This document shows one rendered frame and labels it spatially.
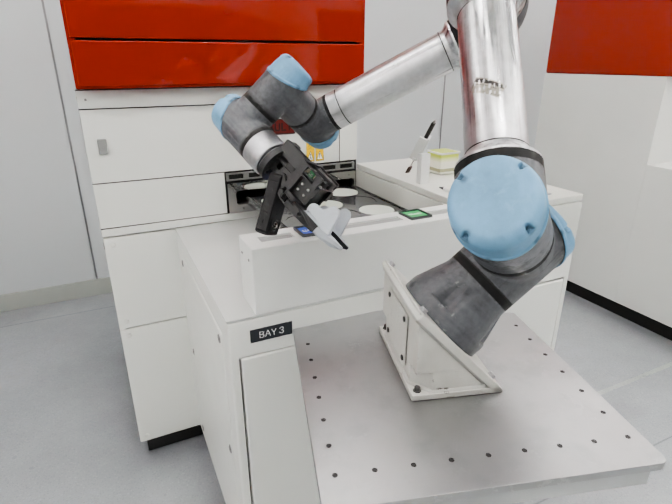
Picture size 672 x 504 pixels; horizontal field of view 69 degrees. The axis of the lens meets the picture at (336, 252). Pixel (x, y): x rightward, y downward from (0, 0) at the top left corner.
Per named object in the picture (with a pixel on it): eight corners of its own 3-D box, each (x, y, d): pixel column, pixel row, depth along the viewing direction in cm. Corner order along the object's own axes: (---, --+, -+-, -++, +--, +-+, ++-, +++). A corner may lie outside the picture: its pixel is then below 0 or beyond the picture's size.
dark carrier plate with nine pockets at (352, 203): (251, 199, 150) (251, 197, 150) (351, 187, 164) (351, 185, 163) (291, 232, 121) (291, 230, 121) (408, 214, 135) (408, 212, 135)
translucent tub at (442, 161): (424, 171, 154) (426, 149, 152) (443, 168, 157) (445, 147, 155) (439, 175, 148) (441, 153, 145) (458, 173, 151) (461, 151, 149)
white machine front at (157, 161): (102, 235, 141) (75, 89, 126) (352, 202, 174) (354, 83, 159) (102, 238, 138) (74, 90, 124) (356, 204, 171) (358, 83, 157)
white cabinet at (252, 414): (201, 443, 177) (174, 230, 147) (422, 374, 216) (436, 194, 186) (253, 610, 123) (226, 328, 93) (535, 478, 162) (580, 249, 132)
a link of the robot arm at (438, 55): (522, 7, 93) (305, 123, 110) (513, -38, 84) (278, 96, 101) (545, 51, 88) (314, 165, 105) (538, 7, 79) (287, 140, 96)
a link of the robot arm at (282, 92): (308, 78, 98) (271, 118, 100) (277, 42, 89) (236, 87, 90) (329, 98, 94) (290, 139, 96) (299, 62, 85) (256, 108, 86)
